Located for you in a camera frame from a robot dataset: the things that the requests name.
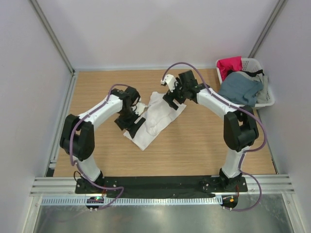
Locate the white t shirt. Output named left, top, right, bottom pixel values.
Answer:
left=123, top=92, right=186, bottom=151

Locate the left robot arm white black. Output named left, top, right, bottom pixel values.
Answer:
left=60, top=84, right=147, bottom=188

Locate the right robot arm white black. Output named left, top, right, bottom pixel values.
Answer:
left=161, top=70, right=259, bottom=192

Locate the pink t shirt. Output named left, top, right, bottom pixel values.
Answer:
left=216, top=56, right=242, bottom=81

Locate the blue grey t shirt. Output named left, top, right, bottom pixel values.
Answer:
left=218, top=72, right=263, bottom=107

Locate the white laundry basket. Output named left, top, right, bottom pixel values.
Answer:
left=216, top=56, right=275, bottom=109

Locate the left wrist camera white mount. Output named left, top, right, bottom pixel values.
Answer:
left=134, top=102, right=149, bottom=116

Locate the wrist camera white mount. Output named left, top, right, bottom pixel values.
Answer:
left=160, top=74, right=179, bottom=92
left=134, top=102, right=149, bottom=116

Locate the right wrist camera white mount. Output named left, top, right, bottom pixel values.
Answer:
left=160, top=74, right=179, bottom=92

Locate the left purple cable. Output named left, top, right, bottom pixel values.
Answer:
left=69, top=83, right=125, bottom=210

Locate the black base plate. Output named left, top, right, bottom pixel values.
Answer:
left=75, top=175, right=248, bottom=199

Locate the black garment strap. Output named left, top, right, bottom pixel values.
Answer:
left=225, top=69, right=265, bottom=77

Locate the white slotted cable duct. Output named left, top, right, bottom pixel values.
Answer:
left=41, top=196, right=223, bottom=206

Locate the aluminium frame rail front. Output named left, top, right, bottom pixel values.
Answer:
left=30, top=174, right=294, bottom=197

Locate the right aluminium corner post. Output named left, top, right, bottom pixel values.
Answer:
left=248, top=0, right=288, bottom=58

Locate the aluminium corner post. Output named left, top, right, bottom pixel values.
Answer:
left=30, top=0, right=76, bottom=76
left=248, top=0, right=288, bottom=58

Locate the left aluminium corner post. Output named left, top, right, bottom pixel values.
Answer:
left=30, top=0, right=76, bottom=76

